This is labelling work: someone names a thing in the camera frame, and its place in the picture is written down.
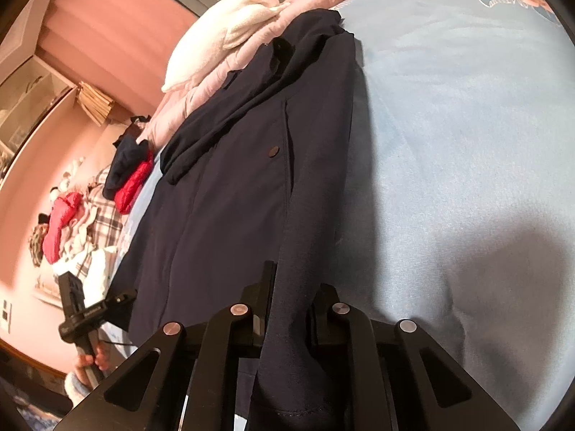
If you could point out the white fluffy blanket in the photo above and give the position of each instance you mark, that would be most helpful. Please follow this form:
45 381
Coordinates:
206 40

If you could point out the white plush toys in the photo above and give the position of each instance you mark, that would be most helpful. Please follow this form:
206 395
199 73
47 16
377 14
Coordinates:
69 175

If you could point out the dark brown garment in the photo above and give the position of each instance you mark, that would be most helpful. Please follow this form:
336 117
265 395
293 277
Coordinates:
134 126

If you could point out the pink curtain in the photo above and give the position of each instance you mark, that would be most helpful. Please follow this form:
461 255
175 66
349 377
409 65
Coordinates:
112 31

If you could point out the white wall switch panel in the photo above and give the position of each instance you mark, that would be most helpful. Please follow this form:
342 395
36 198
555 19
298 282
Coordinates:
5 310

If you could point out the blue floral bed sheet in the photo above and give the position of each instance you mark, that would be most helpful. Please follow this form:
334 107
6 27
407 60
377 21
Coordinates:
449 143

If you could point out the person's left forearm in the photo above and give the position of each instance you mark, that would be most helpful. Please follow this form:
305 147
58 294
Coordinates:
76 390

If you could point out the green patterned garment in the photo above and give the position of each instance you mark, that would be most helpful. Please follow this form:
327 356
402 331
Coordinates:
39 244

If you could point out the person's left hand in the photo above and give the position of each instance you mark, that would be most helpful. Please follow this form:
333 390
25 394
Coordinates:
99 359

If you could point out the white wall shelf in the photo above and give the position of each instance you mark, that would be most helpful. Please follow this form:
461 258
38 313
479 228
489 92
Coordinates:
27 90

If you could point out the navy zip jacket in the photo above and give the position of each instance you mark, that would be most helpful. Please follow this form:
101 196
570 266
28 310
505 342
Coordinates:
224 188

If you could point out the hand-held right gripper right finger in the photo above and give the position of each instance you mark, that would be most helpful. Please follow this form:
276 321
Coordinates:
330 309

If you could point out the folded navy garment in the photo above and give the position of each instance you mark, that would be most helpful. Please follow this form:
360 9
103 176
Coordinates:
123 161

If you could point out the folded red down jacket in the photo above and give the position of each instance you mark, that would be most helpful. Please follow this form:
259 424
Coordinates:
132 188

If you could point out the white garment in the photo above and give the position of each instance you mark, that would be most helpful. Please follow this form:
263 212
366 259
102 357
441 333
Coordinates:
101 274

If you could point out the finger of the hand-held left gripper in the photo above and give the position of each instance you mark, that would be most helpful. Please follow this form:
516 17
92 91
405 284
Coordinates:
121 298

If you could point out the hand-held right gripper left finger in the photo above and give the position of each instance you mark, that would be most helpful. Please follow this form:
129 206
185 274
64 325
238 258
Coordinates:
265 298

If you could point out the pale pink clothing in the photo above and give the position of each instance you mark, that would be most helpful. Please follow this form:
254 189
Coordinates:
81 240

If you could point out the plaid cloth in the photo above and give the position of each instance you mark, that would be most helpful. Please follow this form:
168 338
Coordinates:
105 220

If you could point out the crumpled red down jacket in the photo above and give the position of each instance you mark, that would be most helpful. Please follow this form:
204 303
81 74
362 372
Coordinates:
58 229

